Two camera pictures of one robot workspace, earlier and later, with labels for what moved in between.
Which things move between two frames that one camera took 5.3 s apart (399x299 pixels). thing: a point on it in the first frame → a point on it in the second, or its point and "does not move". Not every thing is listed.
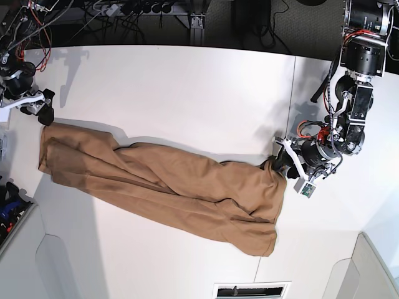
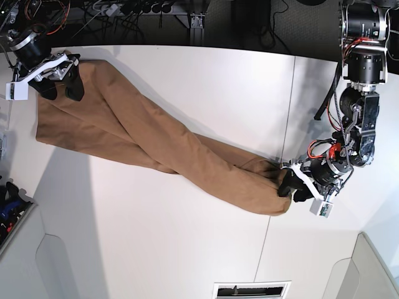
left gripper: (18, 91) → (38, 67)
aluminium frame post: (197, 35) does not move
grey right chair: (363, 276) does not move
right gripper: (312, 158) → (323, 177)
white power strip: (112, 10) does not move
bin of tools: (14, 209) does not move
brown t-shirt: (236, 202) → (115, 119)
